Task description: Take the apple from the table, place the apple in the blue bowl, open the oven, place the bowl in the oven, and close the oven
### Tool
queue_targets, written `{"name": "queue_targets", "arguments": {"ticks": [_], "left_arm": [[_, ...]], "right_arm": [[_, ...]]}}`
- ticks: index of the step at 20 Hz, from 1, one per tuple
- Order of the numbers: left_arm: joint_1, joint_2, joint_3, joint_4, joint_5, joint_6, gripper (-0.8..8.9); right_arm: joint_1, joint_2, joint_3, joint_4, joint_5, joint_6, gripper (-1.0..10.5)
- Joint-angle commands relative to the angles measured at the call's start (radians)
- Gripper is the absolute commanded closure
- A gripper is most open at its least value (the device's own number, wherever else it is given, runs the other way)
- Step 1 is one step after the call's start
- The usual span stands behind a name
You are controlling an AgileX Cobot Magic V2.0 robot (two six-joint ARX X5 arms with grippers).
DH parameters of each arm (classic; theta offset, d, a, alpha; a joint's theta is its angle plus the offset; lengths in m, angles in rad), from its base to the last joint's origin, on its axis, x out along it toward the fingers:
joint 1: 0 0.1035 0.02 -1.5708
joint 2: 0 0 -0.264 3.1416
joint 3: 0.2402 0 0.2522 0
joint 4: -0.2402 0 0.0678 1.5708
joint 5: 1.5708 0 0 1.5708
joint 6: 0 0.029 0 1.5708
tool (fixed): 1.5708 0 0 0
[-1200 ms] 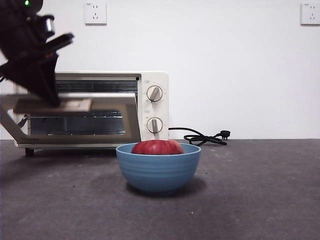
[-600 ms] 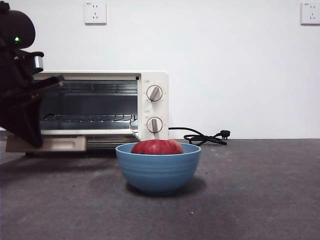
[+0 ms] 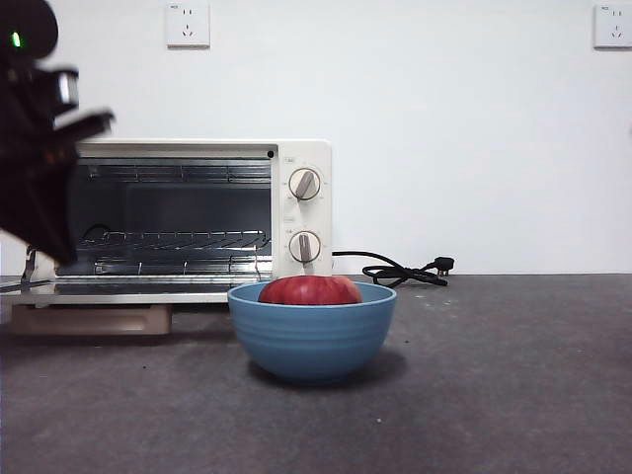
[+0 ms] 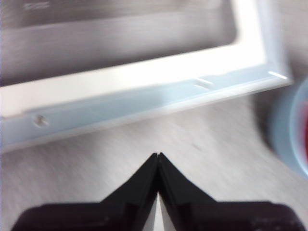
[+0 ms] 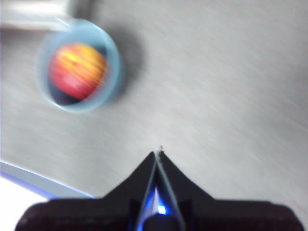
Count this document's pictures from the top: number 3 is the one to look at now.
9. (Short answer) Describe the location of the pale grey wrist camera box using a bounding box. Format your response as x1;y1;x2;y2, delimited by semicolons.
48;68;80;116

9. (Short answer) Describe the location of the red apple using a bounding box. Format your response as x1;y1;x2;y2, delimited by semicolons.
257;275;363;306

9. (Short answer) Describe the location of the white wall socket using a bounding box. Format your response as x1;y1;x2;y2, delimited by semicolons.
165;2;210;50
592;4;632;50

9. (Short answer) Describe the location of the cream Toshiba toaster oven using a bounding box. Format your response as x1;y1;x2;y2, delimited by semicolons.
24;138;333;305

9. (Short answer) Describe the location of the glass oven door beige handle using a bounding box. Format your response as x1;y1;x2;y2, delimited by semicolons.
0;274;233;338

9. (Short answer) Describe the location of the blue ribbed bowl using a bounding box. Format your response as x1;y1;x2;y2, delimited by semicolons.
226;280;398;386

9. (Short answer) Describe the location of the black oven power cable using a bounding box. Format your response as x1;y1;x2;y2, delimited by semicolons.
331;250;456;289

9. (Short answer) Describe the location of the beige round oven knob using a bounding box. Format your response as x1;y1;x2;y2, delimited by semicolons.
287;230;322;269
287;167;323;202

